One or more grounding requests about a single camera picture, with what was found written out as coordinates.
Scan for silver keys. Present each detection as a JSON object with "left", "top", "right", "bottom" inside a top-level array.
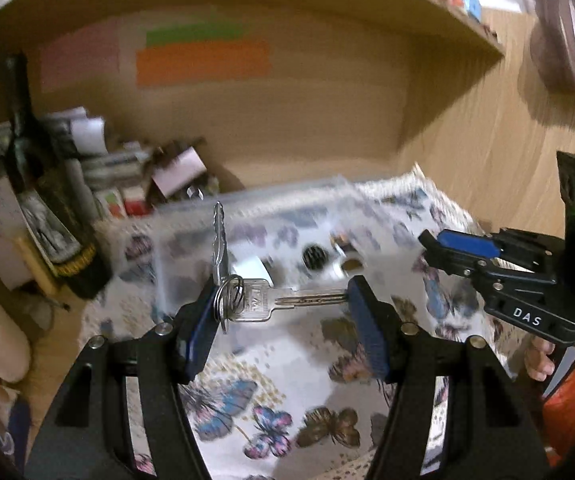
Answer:
[{"left": 212, "top": 202, "right": 347, "bottom": 333}]

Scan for clear plastic storage box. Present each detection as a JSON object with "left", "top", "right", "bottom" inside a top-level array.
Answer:
[{"left": 153, "top": 177, "right": 421, "bottom": 315}]

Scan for orange paper note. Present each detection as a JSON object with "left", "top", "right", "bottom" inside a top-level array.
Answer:
[{"left": 135, "top": 39, "right": 272, "bottom": 88}]

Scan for person right hand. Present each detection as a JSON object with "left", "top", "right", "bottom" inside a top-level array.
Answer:
[{"left": 524, "top": 336, "right": 555, "bottom": 382}]

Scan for dark elephant label wine bottle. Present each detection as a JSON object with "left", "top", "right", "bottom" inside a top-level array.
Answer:
[{"left": 5, "top": 52, "right": 112, "bottom": 299}]

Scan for blue cartoon sticker card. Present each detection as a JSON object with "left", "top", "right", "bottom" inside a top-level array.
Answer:
[{"left": 0, "top": 387, "right": 32, "bottom": 472}]

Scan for white travel power adapter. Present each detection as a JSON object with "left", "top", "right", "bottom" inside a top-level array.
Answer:
[{"left": 231, "top": 256, "right": 273, "bottom": 286}]

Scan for white handwritten note pad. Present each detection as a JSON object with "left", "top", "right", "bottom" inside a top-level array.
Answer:
[{"left": 0, "top": 177, "right": 33, "bottom": 290}]

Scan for yellow tube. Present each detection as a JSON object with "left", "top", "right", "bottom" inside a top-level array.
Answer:
[{"left": 14, "top": 236, "right": 60, "bottom": 297}]

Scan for butterfly print lace cloth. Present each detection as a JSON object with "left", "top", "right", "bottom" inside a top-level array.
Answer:
[{"left": 80, "top": 169, "right": 525, "bottom": 479}]

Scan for green paper note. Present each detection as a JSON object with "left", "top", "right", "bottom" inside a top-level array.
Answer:
[{"left": 145, "top": 22, "right": 245, "bottom": 48}]

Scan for pink paper note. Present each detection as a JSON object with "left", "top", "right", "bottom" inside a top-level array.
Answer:
[{"left": 39, "top": 18, "right": 119, "bottom": 93}]

